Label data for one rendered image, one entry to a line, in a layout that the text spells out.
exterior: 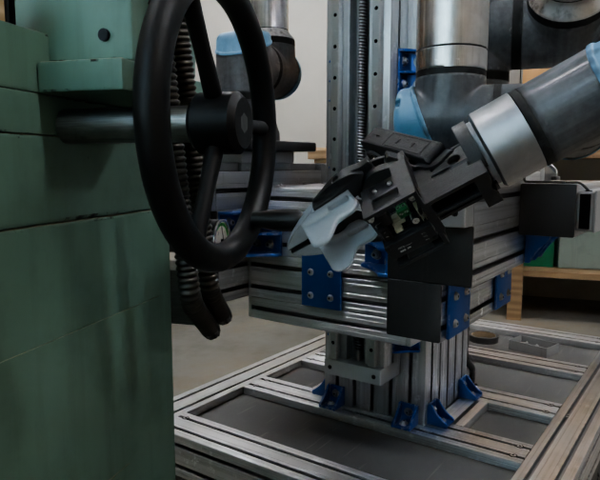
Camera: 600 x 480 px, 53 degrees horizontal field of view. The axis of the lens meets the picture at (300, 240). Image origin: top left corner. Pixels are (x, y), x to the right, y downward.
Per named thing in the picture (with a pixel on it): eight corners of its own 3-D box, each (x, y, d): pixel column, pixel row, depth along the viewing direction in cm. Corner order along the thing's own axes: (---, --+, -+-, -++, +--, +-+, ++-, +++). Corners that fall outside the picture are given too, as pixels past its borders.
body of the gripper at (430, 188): (354, 221, 53) (481, 151, 49) (344, 170, 60) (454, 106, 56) (394, 273, 57) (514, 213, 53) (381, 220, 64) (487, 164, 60)
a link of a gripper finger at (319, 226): (272, 259, 57) (356, 213, 55) (271, 222, 62) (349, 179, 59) (290, 279, 59) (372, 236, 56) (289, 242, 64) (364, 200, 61)
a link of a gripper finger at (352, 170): (305, 199, 59) (384, 154, 56) (304, 190, 60) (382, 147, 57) (330, 230, 61) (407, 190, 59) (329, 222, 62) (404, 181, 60)
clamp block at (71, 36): (130, 59, 57) (128, -40, 56) (13, 66, 61) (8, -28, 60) (198, 80, 72) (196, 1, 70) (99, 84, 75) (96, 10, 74)
